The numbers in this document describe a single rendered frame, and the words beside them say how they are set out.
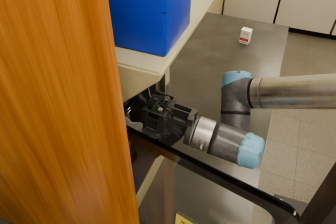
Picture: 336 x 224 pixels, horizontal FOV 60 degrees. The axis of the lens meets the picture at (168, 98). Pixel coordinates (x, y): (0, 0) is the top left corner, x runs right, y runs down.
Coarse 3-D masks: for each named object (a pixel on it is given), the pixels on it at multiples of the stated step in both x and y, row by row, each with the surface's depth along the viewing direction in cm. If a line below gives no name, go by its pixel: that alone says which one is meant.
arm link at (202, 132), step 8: (200, 120) 64; (208, 120) 64; (200, 128) 63; (208, 128) 63; (192, 136) 63; (200, 136) 63; (208, 136) 62; (192, 144) 64; (200, 144) 63; (208, 144) 69
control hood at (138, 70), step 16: (192, 0) 51; (208, 0) 51; (192, 16) 46; (128, 48) 39; (176, 48) 40; (128, 64) 37; (144, 64) 37; (160, 64) 37; (128, 80) 38; (144, 80) 37; (128, 96) 40
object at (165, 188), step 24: (144, 144) 44; (144, 168) 49; (168, 168) 44; (192, 168) 41; (144, 192) 54; (168, 192) 49; (192, 192) 45; (216, 192) 41; (240, 192) 38; (144, 216) 61; (168, 216) 55; (192, 216) 49; (216, 216) 45; (240, 216) 41; (264, 216) 38; (288, 216) 35
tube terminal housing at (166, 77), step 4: (168, 68) 76; (168, 72) 76; (164, 76) 75; (168, 76) 77; (160, 80) 80; (164, 80) 76; (168, 80) 78; (156, 84) 78; (160, 84) 81; (164, 84) 77; (156, 88) 79; (160, 88) 82; (164, 88) 81; (164, 92) 82; (164, 96) 83
